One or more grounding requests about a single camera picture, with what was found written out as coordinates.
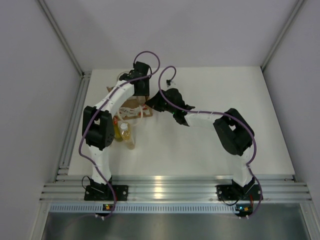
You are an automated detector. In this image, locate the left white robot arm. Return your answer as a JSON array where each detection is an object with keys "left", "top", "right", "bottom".
[{"left": 79, "top": 61, "right": 152, "bottom": 200}]

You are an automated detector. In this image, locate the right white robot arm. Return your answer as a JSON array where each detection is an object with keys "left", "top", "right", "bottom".
[{"left": 145, "top": 88, "right": 257, "bottom": 201}]

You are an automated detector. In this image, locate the left aluminium frame post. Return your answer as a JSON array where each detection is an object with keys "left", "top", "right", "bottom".
[{"left": 35, "top": 0, "right": 84, "bottom": 77}]

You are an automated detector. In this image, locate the burlap watermelon canvas bag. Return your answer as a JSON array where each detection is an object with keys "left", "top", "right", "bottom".
[{"left": 117, "top": 96, "right": 152, "bottom": 120}]

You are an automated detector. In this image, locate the purple cable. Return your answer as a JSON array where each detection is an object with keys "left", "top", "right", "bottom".
[
  {"left": 78, "top": 50, "right": 161, "bottom": 221},
  {"left": 157, "top": 65, "right": 263, "bottom": 220}
]

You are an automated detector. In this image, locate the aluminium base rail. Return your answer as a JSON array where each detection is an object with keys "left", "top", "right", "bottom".
[{"left": 39, "top": 175, "right": 312, "bottom": 203}]

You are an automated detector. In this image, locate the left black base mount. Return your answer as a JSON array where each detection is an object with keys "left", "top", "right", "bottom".
[{"left": 84, "top": 185, "right": 129, "bottom": 201}]

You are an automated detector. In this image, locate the white slotted cable duct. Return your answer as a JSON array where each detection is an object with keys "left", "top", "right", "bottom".
[{"left": 49, "top": 203, "right": 249, "bottom": 214}]

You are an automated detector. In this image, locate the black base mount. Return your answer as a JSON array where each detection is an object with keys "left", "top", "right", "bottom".
[
  {"left": 216, "top": 184, "right": 239, "bottom": 206},
  {"left": 84, "top": 185, "right": 129, "bottom": 201}
]

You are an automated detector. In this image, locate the white cap amber bottle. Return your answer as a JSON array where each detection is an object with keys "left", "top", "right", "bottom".
[{"left": 119, "top": 122, "right": 135, "bottom": 150}]

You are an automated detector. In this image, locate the right aluminium frame post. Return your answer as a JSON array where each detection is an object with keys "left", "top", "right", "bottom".
[{"left": 260, "top": 0, "right": 307, "bottom": 73}]

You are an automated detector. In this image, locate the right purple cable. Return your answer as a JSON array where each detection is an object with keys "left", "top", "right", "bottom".
[{"left": 157, "top": 65, "right": 263, "bottom": 220}]

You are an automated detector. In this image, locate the grey cap clear jar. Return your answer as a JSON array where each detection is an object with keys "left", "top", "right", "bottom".
[{"left": 136, "top": 96, "right": 147, "bottom": 106}]

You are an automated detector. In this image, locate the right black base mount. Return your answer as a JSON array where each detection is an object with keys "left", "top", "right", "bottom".
[{"left": 216, "top": 184, "right": 239, "bottom": 206}]

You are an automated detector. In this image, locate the aluminium frame post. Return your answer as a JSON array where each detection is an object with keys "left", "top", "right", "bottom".
[
  {"left": 35, "top": 0, "right": 84, "bottom": 77},
  {"left": 260, "top": 0, "right": 307, "bottom": 73}
]

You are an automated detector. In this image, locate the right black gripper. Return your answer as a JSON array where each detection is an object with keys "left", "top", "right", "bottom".
[{"left": 145, "top": 90, "right": 176, "bottom": 115}]

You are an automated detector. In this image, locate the red cap yellow bottle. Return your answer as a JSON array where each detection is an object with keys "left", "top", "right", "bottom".
[{"left": 113, "top": 117, "right": 123, "bottom": 142}]

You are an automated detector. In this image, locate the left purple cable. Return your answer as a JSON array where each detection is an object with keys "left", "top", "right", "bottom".
[{"left": 78, "top": 50, "right": 161, "bottom": 221}]

